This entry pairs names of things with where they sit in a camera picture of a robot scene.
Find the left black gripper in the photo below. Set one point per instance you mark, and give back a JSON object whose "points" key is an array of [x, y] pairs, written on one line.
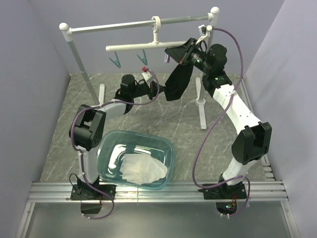
{"points": [[154, 89]]}

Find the aluminium mounting rail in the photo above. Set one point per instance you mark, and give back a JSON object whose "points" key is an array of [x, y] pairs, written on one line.
{"points": [[176, 191]]}

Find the teal clothespin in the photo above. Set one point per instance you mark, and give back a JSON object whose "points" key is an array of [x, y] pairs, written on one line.
{"points": [[143, 57], [115, 60]]}

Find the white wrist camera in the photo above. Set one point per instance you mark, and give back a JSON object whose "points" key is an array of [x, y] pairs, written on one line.
{"points": [[205, 33], [147, 76]]}

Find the black underwear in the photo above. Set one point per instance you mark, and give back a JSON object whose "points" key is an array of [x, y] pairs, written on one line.
{"points": [[177, 82]]}

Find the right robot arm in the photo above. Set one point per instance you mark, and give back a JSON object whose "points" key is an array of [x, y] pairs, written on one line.
{"points": [[253, 136]]}

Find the teal clothespin far left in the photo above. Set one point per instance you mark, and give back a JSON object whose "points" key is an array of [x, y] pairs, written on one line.
{"points": [[115, 60]]}

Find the white plastic clip hanger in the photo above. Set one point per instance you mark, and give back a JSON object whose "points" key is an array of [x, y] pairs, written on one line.
{"points": [[143, 46]]}

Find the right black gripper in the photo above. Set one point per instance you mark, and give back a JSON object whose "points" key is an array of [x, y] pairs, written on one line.
{"points": [[182, 54]]}

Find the white metal drying rack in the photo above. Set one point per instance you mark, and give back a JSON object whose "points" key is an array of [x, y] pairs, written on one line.
{"points": [[69, 32]]}

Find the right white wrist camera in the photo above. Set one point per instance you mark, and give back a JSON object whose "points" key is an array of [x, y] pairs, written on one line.
{"points": [[205, 33]]}

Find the translucent teal plastic basin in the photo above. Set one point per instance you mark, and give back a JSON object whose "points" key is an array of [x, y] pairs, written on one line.
{"points": [[116, 144]]}

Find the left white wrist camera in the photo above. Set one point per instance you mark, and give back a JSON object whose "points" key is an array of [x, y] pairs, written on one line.
{"points": [[147, 76]]}

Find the white cloth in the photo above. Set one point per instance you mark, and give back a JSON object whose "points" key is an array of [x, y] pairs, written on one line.
{"points": [[142, 169]]}

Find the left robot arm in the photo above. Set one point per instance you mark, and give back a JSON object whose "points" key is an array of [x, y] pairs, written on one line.
{"points": [[87, 130]]}

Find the purple clothespin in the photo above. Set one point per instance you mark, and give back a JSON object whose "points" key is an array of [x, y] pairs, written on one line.
{"points": [[166, 58]]}

